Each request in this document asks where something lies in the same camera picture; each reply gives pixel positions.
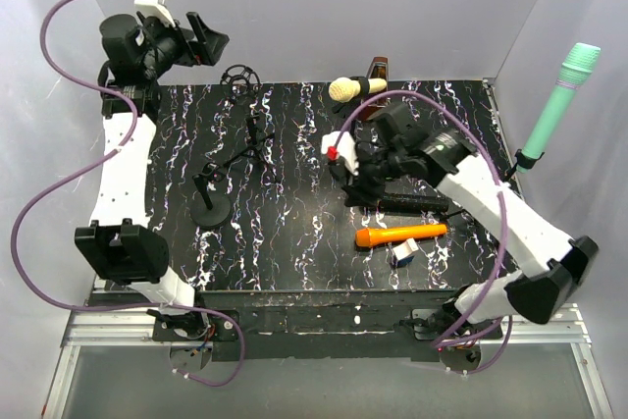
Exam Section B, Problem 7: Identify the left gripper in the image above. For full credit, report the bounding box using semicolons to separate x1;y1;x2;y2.
142;13;230;79

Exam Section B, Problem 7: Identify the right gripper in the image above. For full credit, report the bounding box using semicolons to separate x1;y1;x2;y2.
339;144;408;210

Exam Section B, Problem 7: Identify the black silver-mesh microphone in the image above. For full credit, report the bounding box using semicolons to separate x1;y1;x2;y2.
378;193;449;213

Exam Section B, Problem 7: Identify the orange microphone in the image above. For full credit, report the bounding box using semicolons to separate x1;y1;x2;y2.
355;224;447;248

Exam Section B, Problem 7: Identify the tripod shock-mount mic stand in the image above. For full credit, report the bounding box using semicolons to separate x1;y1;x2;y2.
218;64;280;183

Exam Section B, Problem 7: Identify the cream microphone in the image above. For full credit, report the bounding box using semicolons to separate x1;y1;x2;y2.
328;77;388;103

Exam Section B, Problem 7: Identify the short round-base mic stand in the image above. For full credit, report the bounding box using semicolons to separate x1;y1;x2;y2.
190;163;233;231

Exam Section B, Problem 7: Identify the round-base stand for cream mic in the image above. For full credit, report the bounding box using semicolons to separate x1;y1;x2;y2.
328;77;370;114

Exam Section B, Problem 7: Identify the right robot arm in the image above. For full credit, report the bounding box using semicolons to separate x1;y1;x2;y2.
322;103;599;339

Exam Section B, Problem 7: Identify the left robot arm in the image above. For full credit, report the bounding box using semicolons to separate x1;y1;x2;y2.
75;12;229;340

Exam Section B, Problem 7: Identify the tripod stand for green mic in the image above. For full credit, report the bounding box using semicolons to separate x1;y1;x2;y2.
441;148;546;224

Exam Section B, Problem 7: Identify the green microphone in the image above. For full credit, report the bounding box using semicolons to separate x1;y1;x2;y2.
516;42;601;173

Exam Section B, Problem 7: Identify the small white blue box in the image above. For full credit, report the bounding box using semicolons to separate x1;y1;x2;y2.
392;238;418;268

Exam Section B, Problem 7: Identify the brown metronome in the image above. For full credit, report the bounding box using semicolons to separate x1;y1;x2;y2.
358;56;389;121

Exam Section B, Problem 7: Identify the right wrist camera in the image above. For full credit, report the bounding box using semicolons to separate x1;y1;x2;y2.
321;131;359;176

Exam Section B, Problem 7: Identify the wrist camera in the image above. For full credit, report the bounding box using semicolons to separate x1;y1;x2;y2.
134;0;176;27
321;131;359;176

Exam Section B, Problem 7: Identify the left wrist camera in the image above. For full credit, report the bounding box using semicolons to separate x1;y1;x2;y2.
134;0;176;27

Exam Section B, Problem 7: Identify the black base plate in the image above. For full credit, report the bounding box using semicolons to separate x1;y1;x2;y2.
191;289;454;362

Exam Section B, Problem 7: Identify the aluminium rail frame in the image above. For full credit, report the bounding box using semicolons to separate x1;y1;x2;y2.
41;84;614;419

